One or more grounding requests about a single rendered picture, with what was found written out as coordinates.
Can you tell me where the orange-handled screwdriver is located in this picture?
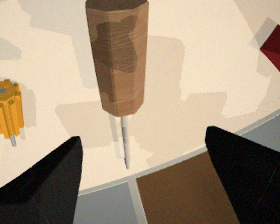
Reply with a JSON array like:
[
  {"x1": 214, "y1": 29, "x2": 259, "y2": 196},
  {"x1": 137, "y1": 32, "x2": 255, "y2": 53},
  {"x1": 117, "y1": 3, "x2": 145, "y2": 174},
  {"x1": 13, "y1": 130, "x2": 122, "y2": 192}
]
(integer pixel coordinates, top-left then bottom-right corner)
[{"x1": 0, "y1": 79, "x2": 24, "y2": 148}]

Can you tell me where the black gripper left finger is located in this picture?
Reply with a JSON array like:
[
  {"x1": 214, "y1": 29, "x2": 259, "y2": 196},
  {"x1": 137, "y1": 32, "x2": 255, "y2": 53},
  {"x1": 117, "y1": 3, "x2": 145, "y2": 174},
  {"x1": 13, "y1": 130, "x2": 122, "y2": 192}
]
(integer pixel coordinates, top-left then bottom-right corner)
[{"x1": 0, "y1": 136, "x2": 83, "y2": 224}]

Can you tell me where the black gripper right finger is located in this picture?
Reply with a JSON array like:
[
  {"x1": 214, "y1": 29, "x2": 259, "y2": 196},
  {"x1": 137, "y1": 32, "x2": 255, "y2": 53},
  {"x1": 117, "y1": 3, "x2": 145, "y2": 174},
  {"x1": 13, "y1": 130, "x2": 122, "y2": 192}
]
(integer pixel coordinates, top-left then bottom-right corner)
[{"x1": 205, "y1": 125, "x2": 280, "y2": 224}]

